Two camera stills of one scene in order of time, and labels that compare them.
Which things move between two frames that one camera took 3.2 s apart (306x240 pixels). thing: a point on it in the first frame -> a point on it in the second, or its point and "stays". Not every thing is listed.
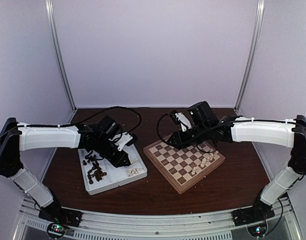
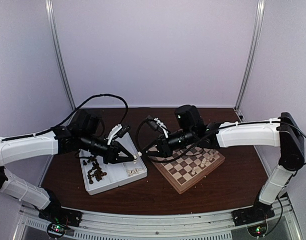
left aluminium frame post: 59,58 stays
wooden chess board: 183,168 stays
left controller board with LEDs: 56,230 stays
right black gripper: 180,143 -> 162,147
